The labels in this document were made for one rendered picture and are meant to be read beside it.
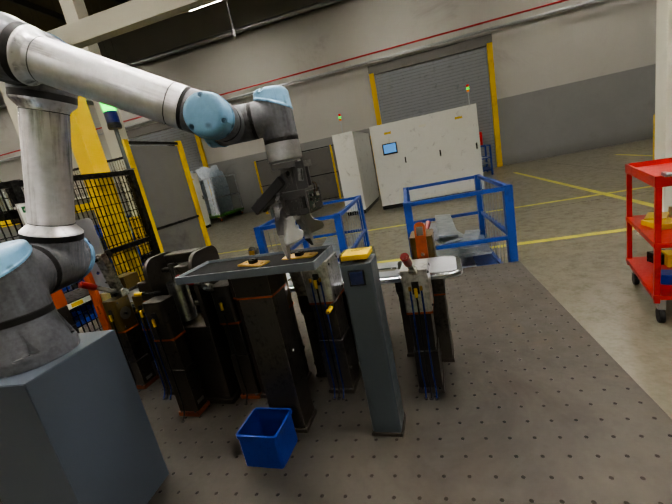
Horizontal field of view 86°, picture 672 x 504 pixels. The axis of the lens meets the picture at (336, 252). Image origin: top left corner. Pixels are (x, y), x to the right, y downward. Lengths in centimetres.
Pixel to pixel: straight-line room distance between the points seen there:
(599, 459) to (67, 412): 103
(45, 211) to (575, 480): 118
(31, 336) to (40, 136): 40
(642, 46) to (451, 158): 957
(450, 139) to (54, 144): 846
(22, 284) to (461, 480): 93
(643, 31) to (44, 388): 1718
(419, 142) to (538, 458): 831
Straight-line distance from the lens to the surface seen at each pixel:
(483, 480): 89
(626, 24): 1702
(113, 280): 149
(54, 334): 91
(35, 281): 91
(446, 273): 105
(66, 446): 90
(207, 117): 67
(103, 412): 95
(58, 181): 97
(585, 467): 94
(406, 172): 895
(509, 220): 301
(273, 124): 80
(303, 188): 79
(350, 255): 77
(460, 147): 902
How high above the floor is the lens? 136
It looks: 14 degrees down
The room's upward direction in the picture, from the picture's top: 12 degrees counter-clockwise
